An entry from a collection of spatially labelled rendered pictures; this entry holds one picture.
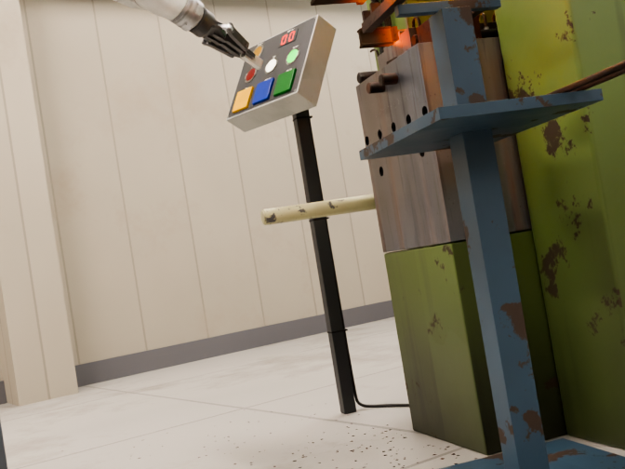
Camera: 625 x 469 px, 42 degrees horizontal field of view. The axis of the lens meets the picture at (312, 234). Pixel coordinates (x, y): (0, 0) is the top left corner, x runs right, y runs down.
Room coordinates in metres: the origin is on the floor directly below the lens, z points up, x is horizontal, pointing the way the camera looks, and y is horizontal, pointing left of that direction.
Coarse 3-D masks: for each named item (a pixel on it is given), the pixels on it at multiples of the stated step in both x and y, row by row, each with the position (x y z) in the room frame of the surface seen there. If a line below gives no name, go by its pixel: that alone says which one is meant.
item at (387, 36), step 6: (360, 30) 1.97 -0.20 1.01; (378, 30) 1.99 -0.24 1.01; (384, 30) 2.00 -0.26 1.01; (390, 30) 2.00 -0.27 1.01; (396, 30) 1.99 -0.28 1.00; (402, 30) 2.00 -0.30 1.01; (360, 36) 1.98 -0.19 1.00; (366, 36) 1.98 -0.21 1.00; (372, 36) 1.99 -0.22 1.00; (378, 36) 1.99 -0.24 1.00; (384, 36) 2.00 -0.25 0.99; (390, 36) 2.00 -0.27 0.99; (396, 36) 1.99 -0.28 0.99; (360, 42) 1.98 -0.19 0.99; (366, 42) 1.98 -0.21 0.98; (372, 42) 1.98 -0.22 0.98; (378, 42) 1.99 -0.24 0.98; (384, 42) 1.99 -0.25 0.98; (390, 42) 1.99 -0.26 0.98
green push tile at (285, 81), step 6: (288, 72) 2.38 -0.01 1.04; (294, 72) 2.36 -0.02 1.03; (282, 78) 2.39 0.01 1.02; (288, 78) 2.36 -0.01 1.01; (276, 84) 2.40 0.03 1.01; (282, 84) 2.37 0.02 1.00; (288, 84) 2.35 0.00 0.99; (276, 90) 2.38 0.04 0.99; (282, 90) 2.36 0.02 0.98; (288, 90) 2.34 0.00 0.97
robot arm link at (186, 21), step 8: (192, 0) 2.12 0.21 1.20; (184, 8) 2.11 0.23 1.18; (192, 8) 2.12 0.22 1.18; (200, 8) 2.14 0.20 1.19; (184, 16) 2.12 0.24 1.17; (192, 16) 2.13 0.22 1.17; (200, 16) 2.14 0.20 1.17; (176, 24) 2.15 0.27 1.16; (184, 24) 2.15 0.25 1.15; (192, 24) 2.14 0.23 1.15
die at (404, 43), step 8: (480, 24) 2.00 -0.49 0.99; (488, 24) 2.01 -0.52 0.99; (496, 24) 2.02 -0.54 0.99; (400, 32) 1.99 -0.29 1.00; (408, 32) 1.94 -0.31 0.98; (416, 32) 1.95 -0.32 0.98; (400, 40) 1.99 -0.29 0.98; (408, 40) 1.95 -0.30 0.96; (384, 48) 2.08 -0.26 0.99; (392, 48) 2.03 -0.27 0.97; (400, 48) 2.00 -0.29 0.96; (408, 48) 1.95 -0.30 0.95; (384, 56) 2.09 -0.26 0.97; (392, 56) 2.04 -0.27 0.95; (384, 64) 2.09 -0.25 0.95
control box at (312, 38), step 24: (312, 24) 2.40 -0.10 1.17; (264, 48) 2.56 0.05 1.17; (288, 48) 2.45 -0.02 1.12; (312, 48) 2.37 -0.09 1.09; (264, 72) 2.50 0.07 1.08; (312, 72) 2.36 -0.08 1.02; (288, 96) 2.34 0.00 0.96; (312, 96) 2.35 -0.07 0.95; (240, 120) 2.53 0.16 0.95; (264, 120) 2.50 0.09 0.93
